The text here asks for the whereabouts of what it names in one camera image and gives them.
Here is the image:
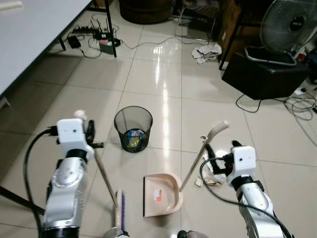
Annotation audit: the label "slanted black table leg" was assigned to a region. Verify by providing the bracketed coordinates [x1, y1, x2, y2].
[0, 185, 46, 217]

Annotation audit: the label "brown cardboard box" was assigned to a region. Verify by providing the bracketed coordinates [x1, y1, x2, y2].
[218, 0, 244, 48]

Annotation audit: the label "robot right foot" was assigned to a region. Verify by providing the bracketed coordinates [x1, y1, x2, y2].
[177, 229, 210, 238]

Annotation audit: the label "tangled floor cables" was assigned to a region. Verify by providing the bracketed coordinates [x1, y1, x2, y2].
[235, 89, 317, 130]

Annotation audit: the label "beige broom with blue bristles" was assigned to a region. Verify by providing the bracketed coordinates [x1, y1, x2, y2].
[74, 110, 128, 237]

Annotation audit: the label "black mesh waste bin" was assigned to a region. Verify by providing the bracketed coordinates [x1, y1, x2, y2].
[113, 105, 154, 153]

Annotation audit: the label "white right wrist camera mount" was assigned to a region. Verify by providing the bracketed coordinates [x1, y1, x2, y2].
[230, 141, 259, 185]

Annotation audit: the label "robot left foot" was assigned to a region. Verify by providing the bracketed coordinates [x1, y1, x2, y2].
[103, 227, 130, 238]

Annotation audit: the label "beige long-handled dustpan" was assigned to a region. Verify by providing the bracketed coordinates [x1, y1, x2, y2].
[143, 120, 231, 218]

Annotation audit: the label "crumpled white paper scrap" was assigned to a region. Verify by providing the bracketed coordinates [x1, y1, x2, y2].
[195, 168, 224, 188]

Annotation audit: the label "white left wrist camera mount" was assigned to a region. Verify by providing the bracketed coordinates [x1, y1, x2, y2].
[56, 118, 95, 159]

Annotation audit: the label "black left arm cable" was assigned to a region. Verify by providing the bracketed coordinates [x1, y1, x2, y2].
[23, 127, 60, 238]

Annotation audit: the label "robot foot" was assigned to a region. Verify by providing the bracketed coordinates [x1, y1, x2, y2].
[103, 227, 130, 238]
[177, 229, 210, 238]

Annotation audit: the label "black metal table leg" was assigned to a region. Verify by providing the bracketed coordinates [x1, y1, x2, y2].
[91, 0, 117, 58]

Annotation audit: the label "grey floor fan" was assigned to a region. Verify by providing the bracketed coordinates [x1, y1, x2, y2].
[246, 0, 317, 67]

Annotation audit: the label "black shelf leg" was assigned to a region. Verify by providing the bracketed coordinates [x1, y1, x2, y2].
[219, 0, 249, 70]

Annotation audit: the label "thin cable on floor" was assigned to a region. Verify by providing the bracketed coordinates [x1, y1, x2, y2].
[118, 36, 210, 51]

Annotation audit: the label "dark brown wooden barrel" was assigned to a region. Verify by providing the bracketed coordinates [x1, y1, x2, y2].
[118, 0, 174, 25]

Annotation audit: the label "black power adapter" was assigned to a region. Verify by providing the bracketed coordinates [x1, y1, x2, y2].
[67, 35, 83, 49]

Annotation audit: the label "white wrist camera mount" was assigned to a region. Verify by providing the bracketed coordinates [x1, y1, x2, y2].
[56, 118, 95, 159]
[230, 141, 259, 185]

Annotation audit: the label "crumpled grey white rag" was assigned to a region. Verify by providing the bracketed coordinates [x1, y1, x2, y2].
[192, 43, 223, 65]

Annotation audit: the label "black box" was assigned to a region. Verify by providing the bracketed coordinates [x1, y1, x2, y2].
[221, 47, 311, 101]

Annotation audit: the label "blue yellow wrapper trash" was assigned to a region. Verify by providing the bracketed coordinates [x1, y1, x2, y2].
[124, 128, 148, 151]

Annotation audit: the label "metal frame chair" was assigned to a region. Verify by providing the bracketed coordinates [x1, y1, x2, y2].
[174, 0, 219, 41]

